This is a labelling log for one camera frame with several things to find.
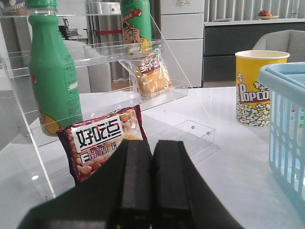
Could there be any light blue plastic basket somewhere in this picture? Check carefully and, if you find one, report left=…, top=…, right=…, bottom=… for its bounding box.
left=258, top=62, right=305, bottom=213

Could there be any bread packet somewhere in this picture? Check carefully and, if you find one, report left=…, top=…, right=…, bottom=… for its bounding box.
left=120, top=48, right=173, bottom=96

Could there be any yellow popcorn paper cup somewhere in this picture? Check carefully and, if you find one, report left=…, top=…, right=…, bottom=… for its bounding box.
left=235, top=50, right=290, bottom=127

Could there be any green cartoon snack can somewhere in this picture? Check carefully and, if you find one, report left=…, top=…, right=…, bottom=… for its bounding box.
left=121, top=0, right=152, bottom=53

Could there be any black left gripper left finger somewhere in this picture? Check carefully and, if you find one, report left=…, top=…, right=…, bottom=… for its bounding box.
left=18, top=140, right=151, bottom=229

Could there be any grey armchair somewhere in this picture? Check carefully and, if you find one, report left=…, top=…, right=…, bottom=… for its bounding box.
left=252, top=30, right=305, bottom=62

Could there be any white drawer cabinet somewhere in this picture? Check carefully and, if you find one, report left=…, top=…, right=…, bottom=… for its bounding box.
left=160, top=0, right=204, bottom=87

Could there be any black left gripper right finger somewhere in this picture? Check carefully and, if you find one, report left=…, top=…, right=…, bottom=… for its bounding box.
left=152, top=140, right=242, bottom=229

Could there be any fruit plate on counter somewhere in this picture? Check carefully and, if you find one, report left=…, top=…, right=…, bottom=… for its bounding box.
left=257, top=10, right=279, bottom=20

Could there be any red cookie snack packet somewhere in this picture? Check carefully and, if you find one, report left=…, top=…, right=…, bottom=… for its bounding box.
left=57, top=105, right=147, bottom=184

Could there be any green drink bottle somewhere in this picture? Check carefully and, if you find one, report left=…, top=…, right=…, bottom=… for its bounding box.
left=25, top=0, right=82, bottom=136

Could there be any clear acrylic display shelf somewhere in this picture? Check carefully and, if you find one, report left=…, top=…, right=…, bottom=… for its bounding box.
left=0, top=13, right=216, bottom=200

